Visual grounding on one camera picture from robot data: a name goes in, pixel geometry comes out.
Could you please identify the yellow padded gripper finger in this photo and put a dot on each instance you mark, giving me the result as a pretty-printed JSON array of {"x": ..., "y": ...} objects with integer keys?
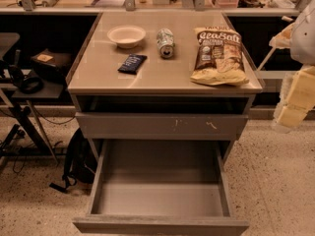
[{"x": 297, "y": 98}]

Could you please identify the brown sea salt chip bag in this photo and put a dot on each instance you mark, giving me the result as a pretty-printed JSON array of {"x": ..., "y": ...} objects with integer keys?
[{"x": 219, "y": 58}]

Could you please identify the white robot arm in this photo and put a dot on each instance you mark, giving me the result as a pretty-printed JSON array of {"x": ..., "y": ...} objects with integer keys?
[{"x": 302, "y": 38}]

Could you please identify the grey drawer cabinet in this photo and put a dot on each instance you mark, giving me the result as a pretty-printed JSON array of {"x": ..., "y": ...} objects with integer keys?
[{"x": 162, "y": 85}]

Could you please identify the open grey middle drawer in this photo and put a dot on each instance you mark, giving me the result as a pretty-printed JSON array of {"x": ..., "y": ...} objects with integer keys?
[{"x": 160, "y": 188}]

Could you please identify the closed grey top drawer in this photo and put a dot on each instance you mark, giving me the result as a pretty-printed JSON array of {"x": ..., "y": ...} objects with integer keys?
[{"x": 151, "y": 126}]

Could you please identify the dark blue snack bar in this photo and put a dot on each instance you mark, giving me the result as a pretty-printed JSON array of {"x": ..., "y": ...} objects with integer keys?
[{"x": 132, "y": 64}]

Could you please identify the white paper bowl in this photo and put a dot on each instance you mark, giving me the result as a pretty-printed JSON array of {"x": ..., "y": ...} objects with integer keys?
[{"x": 126, "y": 37}]

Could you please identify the black backpack on floor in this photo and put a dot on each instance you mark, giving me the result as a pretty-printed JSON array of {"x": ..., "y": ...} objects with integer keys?
[{"x": 80, "y": 163}]

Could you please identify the black box with label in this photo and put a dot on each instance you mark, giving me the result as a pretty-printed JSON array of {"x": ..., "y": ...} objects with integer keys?
[{"x": 52, "y": 66}]

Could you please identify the dark side table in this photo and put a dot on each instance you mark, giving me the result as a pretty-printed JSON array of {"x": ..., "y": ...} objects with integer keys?
[{"x": 27, "y": 117}]

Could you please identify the black headphones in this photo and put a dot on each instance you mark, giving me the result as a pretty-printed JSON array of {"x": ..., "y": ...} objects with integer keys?
[{"x": 25, "y": 84}]

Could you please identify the white handled stick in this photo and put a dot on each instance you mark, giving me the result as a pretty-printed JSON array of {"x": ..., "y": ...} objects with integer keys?
[{"x": 274, "y": 48}]

